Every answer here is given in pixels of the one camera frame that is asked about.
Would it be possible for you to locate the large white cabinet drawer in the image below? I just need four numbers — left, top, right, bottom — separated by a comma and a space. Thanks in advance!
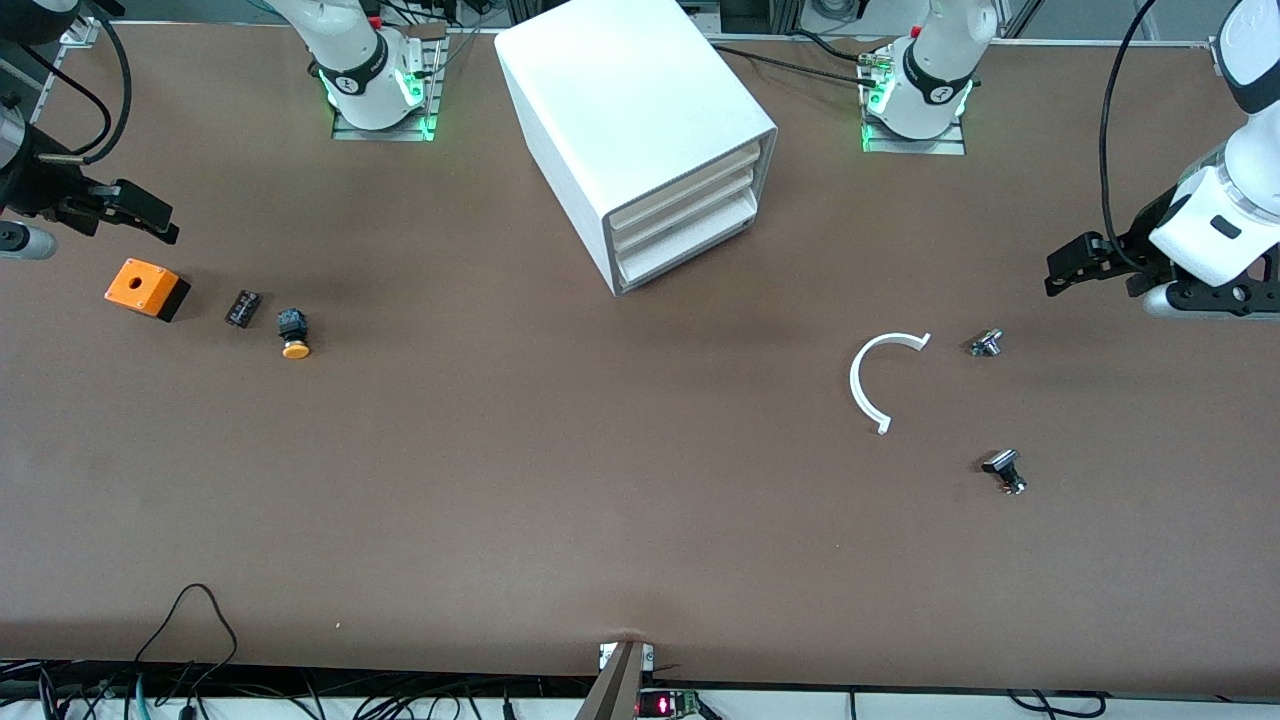
615, 192, 759, 285

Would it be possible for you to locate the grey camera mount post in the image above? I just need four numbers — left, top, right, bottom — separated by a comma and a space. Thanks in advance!
574, 640, 646, 720

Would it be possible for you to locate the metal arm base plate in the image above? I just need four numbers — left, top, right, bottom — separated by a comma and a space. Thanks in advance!
330, 35, 442, 142
860, 50, 968, 156

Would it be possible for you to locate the black looped cable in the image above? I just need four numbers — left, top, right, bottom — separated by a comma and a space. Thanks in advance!
133, 583, 241, 691

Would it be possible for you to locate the black headed metal switch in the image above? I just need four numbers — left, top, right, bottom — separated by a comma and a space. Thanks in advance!
981, 449, 1028, 496

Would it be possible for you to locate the tangled black cable bundle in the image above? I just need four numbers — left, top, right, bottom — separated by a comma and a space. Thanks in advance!
0, 655, 601, 720

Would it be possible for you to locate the white curved plastic arc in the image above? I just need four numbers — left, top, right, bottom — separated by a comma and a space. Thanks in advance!
849, 331, 933, 436

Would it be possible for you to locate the black base power cable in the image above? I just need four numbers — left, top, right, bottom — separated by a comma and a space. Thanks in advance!
712, 30, 881, 87

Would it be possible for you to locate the orange box with hole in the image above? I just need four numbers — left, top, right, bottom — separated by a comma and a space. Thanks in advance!
103, 258, 192, 323

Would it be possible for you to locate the circuit board with red display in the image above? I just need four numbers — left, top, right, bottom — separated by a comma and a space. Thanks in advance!
636, 688, 703, 719

